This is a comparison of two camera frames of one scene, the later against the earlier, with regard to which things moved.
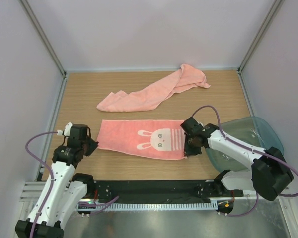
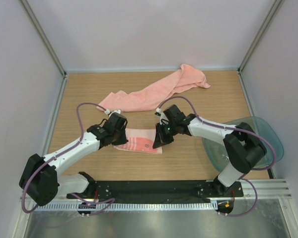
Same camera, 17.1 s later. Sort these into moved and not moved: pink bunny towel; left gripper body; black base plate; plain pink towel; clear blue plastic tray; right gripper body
Moved: right gripper body; left gripper body; pink bunny towel
Not moved: plain pink towel; clear blue plastic tray; black base plate
